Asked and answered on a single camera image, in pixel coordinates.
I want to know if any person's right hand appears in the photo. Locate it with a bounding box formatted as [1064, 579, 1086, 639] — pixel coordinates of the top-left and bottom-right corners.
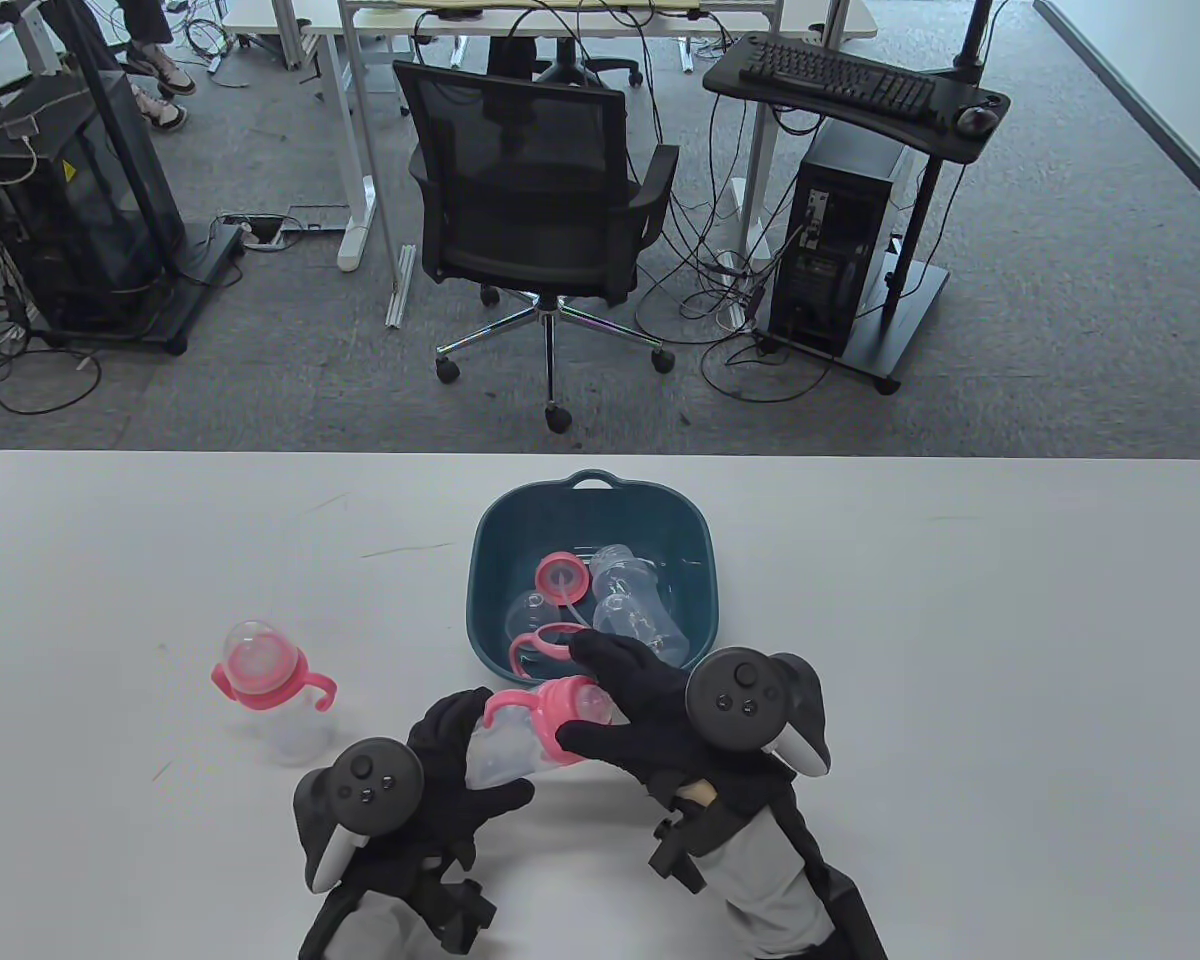
[555, 630, 761, 801]

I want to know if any person's left hand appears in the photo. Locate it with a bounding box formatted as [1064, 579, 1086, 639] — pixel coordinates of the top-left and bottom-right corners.
[360, 688, 536, 881]

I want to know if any clear plastic baby bottle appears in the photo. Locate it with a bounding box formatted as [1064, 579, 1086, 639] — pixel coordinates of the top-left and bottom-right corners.
[210, 620, 339, 768]
[587, 545, 691, 669]
[463, 677, 626, 793]

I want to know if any pink bottle handle ring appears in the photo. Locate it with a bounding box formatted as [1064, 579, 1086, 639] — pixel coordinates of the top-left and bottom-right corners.
[508, 620, 591, 679]

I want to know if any clear dome bottle cap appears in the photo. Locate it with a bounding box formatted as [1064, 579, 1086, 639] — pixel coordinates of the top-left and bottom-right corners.
[505, 590, 559, 646]

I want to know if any pink bottle nipple collar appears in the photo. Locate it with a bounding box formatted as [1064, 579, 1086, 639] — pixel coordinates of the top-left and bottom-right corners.
[534, 550, 591, 606]

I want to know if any black white VR controller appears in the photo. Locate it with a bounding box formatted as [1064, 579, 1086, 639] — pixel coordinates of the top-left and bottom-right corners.
[293, 738, 426, 893]
[685, 648, 831, 779]

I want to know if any black adapter box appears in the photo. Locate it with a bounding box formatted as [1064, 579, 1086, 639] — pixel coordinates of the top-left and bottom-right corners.
[805, 860, 886, 960]
[298, 890, 346, 960]

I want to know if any teal plastic basin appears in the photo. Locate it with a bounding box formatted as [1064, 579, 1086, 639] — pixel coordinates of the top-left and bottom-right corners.
[468, 468, 721, 691]

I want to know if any aluminium profile bar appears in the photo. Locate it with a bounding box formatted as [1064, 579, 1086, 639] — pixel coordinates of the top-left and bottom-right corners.
[386, 243, 419, 329]

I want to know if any black rolling workstation cart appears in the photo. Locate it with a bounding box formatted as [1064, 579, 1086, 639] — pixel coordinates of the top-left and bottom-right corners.
[702, 0, 1013, 396]

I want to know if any black computer tower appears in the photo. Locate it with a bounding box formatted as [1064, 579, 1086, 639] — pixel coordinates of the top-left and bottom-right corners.
[768, 120, 911, 359]

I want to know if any white standing desk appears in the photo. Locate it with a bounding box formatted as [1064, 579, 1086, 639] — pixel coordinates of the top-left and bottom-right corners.
[222, 0, 879, 274]

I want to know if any black wheeled stand with pole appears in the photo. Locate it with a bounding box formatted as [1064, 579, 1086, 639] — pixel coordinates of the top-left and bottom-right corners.
[20, 0, 248, 358]

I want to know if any black white power strip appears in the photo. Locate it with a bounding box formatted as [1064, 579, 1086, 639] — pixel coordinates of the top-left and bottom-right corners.
[222, 213, 306, 251]

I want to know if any black mesh office chair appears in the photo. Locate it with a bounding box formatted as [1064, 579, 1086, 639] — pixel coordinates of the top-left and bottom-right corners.
[392, 58, 681, 434]

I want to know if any black equipment cabinet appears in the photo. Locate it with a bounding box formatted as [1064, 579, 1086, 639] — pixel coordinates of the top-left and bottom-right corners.
[0, 72, 166, 326]

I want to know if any black office chair base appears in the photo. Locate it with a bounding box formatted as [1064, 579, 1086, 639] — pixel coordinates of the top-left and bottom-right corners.
[485, 35, 646, 89]

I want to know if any black keyboard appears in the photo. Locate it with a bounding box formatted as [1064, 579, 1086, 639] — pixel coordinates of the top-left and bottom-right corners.
[738, 38, 939, 126]

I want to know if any tangle of black cables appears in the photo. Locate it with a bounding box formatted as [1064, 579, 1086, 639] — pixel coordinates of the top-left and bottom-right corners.
[635, 150, 841, 406]
[0, 290, 103, 416]

